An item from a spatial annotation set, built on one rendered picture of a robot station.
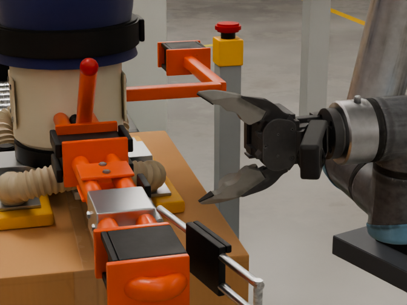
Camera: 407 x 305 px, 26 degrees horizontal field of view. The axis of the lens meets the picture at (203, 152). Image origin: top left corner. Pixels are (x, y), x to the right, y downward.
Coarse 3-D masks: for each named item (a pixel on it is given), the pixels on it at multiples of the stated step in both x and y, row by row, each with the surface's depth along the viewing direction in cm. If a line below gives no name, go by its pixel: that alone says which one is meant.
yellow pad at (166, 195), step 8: (136, 136) 159; (136, 160) 136; (168, 184) 135; (152, 192) 130; (160, 192) 130; (168, 192) 130; (176, 192) 131; (152, 200) 128; (160, 200) 128; (168, 200) 128; (176, 200) 128; (168, 208) 128; (176, 208) 128; (184, 208) 129
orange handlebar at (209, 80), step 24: (192, 72) 161; (144, 96) 143; (168, 96) 144; (192, 96) 145; (96, 120) 125; (96, 168) 103; (120, 168) 103; (144, 216) 90; (144, 288) 76; (168, 288) 76
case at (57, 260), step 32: (160, 160) 153; (64, 192) 137; (192, 192) 137; (64, 224) 125; (224, 224) 125; (0, 256) 114; (32, 256) 114; (64, 256) 114; (0, 288) 109; (32, 288) 110; (64, 288) 111; (96, 288) 112; (192, 288) 115
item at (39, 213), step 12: (12, 144) 144; (0, 204) 125; (24, 204) 125; (36, 204) 125; (48, 204) 127; (0, 216) 122; (12, 216) 122; (24, 216) 123; (36, 216) 123; (48, 216) 123; (0, 228) 122; (12, 228) 123
